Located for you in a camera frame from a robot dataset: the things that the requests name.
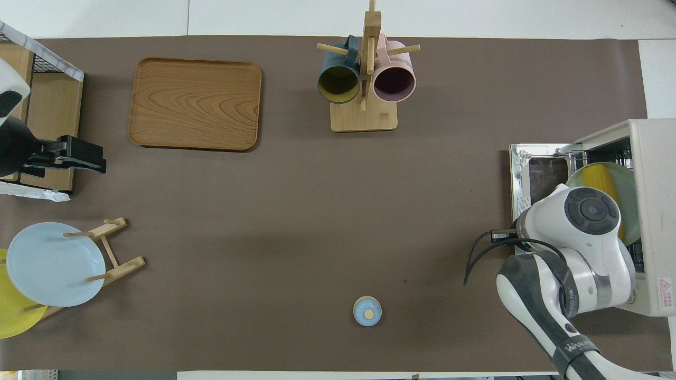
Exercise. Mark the wooden plate rack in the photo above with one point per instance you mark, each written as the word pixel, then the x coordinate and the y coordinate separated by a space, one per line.
pixel 127 266

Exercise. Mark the brown table mat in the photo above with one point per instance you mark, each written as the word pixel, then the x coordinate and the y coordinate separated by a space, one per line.
pixel 211 316

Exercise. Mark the yellow corn cob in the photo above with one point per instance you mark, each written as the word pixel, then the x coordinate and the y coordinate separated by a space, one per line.
pixel 599 177

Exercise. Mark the dark teal mug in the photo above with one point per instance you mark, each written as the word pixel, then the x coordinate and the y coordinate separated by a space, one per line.
pixel 338 84

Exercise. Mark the light blue plate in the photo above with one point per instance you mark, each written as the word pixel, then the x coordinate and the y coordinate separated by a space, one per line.
pixel 53 269

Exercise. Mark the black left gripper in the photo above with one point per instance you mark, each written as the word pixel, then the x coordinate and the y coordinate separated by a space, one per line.
pixel 16 148

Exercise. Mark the wooden serving tray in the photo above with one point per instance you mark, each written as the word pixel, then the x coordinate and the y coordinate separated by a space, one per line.
pixel 195 105

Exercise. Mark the wooden mug rack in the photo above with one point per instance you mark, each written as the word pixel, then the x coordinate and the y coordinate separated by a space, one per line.
pixel 364 119

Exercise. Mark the yellow plate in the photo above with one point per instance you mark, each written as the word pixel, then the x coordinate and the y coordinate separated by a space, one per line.
pixel 16 319

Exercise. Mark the toaster oven glass door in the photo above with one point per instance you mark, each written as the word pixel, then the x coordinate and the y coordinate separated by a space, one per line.
pixel 549 169

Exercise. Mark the small blue call bell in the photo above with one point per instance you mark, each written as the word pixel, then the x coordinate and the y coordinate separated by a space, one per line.
pixel 367 312

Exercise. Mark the pink mug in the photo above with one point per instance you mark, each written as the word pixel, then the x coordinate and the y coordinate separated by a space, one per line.
pixel 393 82

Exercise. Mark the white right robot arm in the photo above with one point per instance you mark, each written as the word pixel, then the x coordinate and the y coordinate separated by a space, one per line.
pixel 591 211

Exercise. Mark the wooden side shelf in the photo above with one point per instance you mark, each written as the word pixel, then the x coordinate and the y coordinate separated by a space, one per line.
pixel 53 58

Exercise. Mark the mint green plate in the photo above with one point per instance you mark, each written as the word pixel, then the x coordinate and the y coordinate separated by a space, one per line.
pixel 628 190

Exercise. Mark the beige toaster oven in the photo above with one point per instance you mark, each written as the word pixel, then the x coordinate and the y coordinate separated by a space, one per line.
pixel 655 211

